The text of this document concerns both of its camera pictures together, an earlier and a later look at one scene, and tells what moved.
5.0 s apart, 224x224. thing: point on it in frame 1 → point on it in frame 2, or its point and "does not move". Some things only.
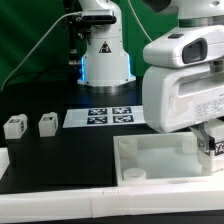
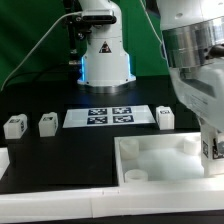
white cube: [15, 126] does not move
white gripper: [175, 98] → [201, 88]
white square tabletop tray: [160, 159] does not move
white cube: [213, 162] does not move
